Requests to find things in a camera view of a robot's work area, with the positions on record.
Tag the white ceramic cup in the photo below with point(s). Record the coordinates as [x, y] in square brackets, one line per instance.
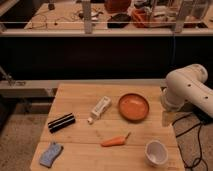
[156, 153]

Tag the black rectangular box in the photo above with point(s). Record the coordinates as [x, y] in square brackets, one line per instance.
[61, 122]

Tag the orange plate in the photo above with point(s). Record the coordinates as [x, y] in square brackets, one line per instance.
[133, 107]

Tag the brown round pot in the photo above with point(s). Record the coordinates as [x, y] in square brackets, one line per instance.
[115, 6]

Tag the grey metal post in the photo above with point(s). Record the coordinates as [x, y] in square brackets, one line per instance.
[86, 6]

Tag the red container on shelf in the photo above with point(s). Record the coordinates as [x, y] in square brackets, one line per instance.
[140, 18]

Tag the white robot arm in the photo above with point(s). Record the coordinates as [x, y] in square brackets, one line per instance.
[188, 84]

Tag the black bowl on shelf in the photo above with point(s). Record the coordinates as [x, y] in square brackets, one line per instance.
[119, 20]

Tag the blue sponge cloth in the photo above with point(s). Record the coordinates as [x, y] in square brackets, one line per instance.
[48, 157]

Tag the white tube bottle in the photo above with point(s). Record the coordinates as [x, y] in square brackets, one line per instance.
[103, 104]

